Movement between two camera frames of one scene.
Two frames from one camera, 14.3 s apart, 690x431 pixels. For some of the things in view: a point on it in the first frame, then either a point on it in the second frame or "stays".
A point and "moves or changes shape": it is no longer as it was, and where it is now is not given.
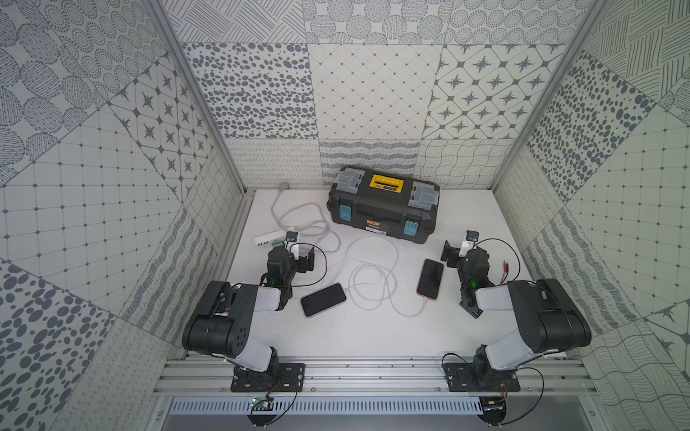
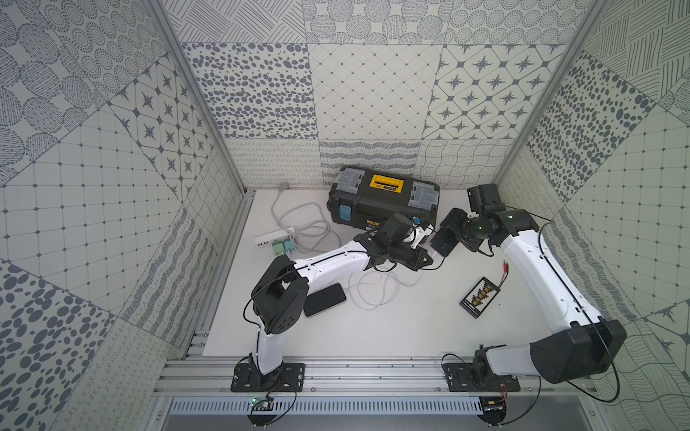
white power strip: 269,239 stays
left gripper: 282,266 → 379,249
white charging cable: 350,271 moves or changes shape
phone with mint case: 322,299 stays
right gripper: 453,252 → 452,222
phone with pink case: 429,279 → 443,241
